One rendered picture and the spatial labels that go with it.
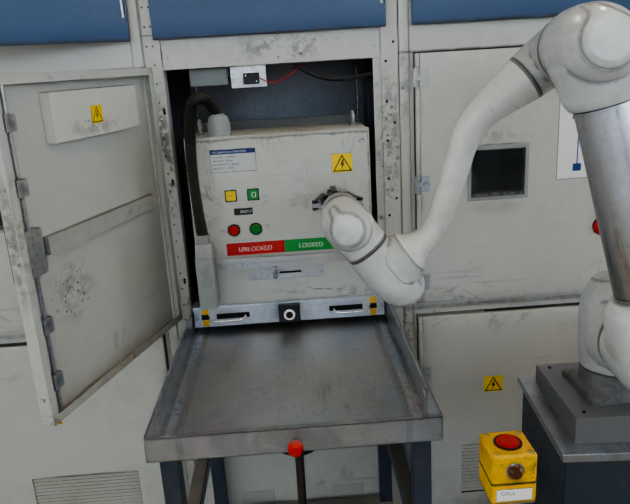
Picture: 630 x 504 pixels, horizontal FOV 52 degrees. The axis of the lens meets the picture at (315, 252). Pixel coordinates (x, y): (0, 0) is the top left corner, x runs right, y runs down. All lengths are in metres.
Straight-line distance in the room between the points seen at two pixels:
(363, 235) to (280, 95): 1.39
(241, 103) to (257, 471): 1.39
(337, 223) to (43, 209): 0.64
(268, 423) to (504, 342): 0.97
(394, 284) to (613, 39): 0.63
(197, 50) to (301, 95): 0.85
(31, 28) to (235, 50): 0.51
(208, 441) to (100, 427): 0.86
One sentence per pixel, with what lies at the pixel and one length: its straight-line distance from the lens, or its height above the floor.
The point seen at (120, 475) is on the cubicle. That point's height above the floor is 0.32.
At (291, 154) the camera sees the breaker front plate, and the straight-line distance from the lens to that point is 1.74.
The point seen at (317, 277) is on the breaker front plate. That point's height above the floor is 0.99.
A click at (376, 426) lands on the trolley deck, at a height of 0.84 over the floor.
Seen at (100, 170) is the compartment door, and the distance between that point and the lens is 1.69.
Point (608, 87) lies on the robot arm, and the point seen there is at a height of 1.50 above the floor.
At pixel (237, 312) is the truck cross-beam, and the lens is 1.84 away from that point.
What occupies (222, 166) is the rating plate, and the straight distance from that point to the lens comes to 1.75.
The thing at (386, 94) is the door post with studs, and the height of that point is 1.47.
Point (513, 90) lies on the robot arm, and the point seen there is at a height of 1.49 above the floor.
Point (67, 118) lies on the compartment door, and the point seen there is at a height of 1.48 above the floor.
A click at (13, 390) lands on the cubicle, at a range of 2.24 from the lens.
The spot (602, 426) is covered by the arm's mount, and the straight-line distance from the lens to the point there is 1.54.
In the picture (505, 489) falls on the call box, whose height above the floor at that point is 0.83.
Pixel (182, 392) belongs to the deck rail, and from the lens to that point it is 1.57.
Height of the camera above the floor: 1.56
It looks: 16 degrees down
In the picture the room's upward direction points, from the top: 3 degrees counter-clockwise
